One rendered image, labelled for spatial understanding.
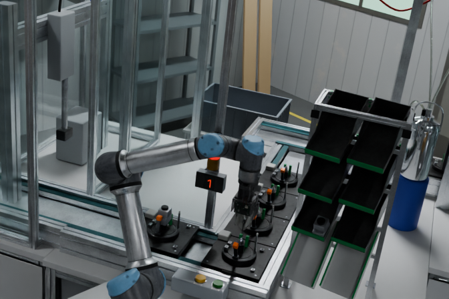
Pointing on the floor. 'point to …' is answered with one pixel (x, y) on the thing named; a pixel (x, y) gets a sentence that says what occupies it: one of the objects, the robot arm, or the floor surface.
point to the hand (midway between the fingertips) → (243, 225)
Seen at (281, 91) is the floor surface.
